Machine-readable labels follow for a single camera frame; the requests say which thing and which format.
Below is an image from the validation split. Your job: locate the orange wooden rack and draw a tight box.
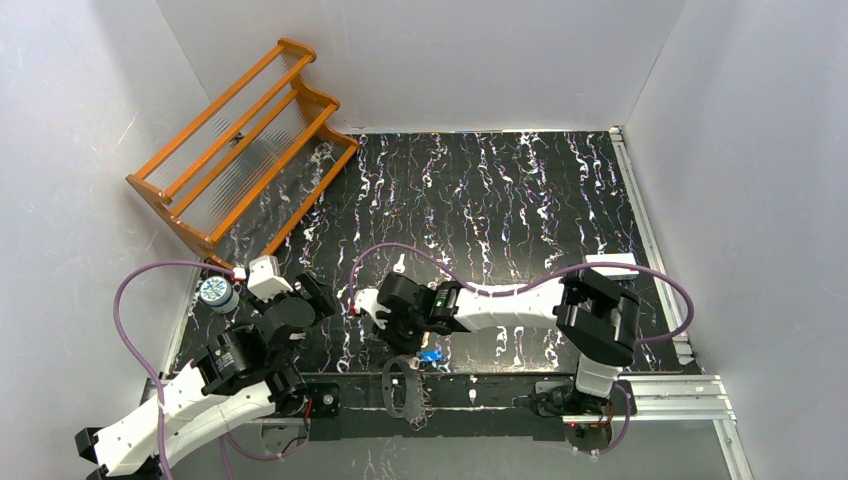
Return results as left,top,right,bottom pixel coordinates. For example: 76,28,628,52
126,38,359,268

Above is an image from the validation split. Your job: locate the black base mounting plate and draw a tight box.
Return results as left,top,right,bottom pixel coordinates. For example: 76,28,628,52
241,372,614,458

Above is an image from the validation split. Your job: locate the white box red label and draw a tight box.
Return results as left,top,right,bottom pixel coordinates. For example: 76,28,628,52
584,252,639,281

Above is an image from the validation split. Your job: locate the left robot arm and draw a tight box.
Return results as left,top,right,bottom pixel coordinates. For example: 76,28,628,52
75,272,339,479

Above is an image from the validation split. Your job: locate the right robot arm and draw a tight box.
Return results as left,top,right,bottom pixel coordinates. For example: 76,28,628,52
353,269,641,398

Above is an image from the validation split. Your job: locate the small patterned round jar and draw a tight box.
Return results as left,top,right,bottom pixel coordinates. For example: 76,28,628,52
198,276,240,314

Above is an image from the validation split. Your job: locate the blue key tag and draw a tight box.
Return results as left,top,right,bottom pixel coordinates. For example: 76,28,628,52
418,350,443,363

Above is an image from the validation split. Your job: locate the aluminium frame rail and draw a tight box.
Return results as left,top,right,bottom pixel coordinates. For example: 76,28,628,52
122,374,753,480

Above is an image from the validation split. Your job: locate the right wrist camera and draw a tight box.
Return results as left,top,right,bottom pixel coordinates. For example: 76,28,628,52
353,288,390,330

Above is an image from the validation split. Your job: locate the silver key with ring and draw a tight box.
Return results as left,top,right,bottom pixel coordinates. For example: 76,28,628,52
392,254,406,274

